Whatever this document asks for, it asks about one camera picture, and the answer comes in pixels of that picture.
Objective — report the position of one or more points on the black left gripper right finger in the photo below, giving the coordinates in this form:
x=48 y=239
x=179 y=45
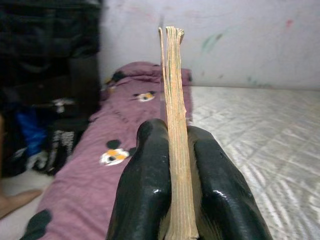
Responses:
x=220 y=195

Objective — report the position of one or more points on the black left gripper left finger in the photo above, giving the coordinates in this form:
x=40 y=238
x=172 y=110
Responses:
x=142 y=187

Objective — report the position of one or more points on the purple cartoon print blanket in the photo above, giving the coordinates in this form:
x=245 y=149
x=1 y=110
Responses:
x=82 y=187

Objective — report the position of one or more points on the colourful children's book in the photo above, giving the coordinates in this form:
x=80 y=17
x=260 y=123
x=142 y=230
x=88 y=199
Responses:
x=177 y=125

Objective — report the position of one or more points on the white quilted mattress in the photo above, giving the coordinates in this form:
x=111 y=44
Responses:
x=262 y=137

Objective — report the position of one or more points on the blue bag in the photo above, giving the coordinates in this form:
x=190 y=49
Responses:
x=32 y=130

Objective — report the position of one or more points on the dark cabinet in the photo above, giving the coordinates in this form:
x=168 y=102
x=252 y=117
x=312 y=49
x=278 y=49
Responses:
x=50 y=37

